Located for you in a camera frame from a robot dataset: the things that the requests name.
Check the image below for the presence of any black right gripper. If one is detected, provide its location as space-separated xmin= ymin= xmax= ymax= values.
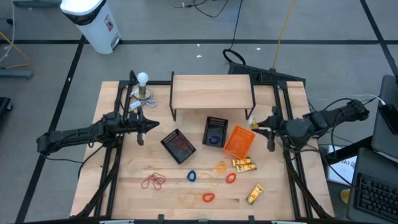
xmin=252 ymin=106 xmax=293 ymax=152

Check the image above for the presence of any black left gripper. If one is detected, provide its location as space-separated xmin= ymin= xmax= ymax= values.
xmin=124 ymin=107 xmax=160 ymax=146

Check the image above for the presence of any orange plastic basket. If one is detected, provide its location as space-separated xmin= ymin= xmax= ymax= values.
xmin=223 ymin=124 xmax=256 ymax=161

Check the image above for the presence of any yellow rubber band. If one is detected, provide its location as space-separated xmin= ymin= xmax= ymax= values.
xmin=178 ymin=190 xmax=203 ymax=210
xmin=198 ymin=172 xmax=220 ymax=187

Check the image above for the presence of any large black plastic basket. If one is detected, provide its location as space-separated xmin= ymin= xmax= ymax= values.
xmin=160 ymin=128 xmax=197 ymax=165

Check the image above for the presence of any brass lamp base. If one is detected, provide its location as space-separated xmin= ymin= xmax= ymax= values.
xmin=133 ymin=84 xmax=153 ymax=101

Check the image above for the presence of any white light bulb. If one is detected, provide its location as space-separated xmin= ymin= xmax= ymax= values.
xmin=137 ymin=72 xmax=149 ymax=87

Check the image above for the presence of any small black plastic basket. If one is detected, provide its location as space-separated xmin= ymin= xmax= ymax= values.
xmin=202 ymin=116 xmax=229 ymax=148

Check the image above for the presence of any white paper sheet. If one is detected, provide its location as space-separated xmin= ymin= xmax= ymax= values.
xmin=326 ymin=143 xmax=358 ymax=187

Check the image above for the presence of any yellow round object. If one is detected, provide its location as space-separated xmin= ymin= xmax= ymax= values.
xmin=340 ymin=188 xmax=351 ymax=205

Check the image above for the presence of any white trash can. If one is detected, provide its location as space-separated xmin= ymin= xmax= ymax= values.
xmin=60 ymin=0 xmax=122 ymax=55

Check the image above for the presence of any grey closed laptop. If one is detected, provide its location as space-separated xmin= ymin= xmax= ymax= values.
xmin=371 ymin=73 xmax=398 ymax=163

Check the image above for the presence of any black phone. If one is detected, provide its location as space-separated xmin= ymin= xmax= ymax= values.
xmin=377 ymin=103 xmax=398 ymax=135

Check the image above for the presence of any grey table foot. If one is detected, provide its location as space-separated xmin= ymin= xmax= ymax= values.
xmin=0 ymin=68 xmax=34 ymax=80
xmin=12 ymin=0 xmax=62 ymax=8

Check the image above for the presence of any white lamp cable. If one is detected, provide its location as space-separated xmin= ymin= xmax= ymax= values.
xmin=128 ymin=88 xmax=159 ymax=110

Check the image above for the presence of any wooden shelf riser black frame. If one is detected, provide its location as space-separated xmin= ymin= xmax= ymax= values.
xmin=169 ymin=71 xmax=257 ymax=122

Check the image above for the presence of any black floor cable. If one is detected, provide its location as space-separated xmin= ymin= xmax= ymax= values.
xmin=222 ymin=0 xmax=247 ymax=67

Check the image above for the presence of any yellow hanging cable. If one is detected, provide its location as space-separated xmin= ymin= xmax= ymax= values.
xmin=271 ymin=0 xmax=296 ymax=70

